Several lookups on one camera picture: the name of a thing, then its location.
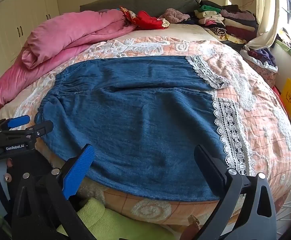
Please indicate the cream curtain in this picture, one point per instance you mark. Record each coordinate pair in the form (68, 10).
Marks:
(267, 17)

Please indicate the yellow board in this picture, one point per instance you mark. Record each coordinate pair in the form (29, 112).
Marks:
(289, 95)

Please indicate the cream wardrobe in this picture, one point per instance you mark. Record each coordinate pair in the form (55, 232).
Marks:
(23, 12)

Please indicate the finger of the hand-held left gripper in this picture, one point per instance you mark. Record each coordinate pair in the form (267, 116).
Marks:
(39, 128)
(18, 121)

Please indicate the grey padded headboard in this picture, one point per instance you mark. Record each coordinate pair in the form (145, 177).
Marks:
(140, 1)

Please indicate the red printed cloth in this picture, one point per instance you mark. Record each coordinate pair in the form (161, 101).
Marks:
(148, 20)

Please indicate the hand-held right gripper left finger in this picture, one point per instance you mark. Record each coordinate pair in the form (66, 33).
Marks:
(78, 171)

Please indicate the pink quilt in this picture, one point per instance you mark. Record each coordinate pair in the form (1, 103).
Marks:
(60, 42)

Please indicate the pile of purple clothes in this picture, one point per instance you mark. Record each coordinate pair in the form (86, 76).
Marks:
(261, 56)

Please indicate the mauve fluffy garment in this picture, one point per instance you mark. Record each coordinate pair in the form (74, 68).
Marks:
(174, 15)

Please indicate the orange and white patterned blanket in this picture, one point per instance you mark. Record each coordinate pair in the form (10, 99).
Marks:
(250, 120)

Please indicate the beige bed sheet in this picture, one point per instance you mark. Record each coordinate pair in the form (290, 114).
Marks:
(190, 31)

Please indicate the light green towel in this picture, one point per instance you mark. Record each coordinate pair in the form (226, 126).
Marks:
(98, 217)

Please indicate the stack of folded clothes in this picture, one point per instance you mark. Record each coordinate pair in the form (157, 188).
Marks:
(230, 21)

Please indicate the blue denim pants lace trim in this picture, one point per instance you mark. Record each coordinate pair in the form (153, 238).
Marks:
(140, 120)

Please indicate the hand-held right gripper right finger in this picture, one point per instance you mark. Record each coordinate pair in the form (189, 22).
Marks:
(210, 166)

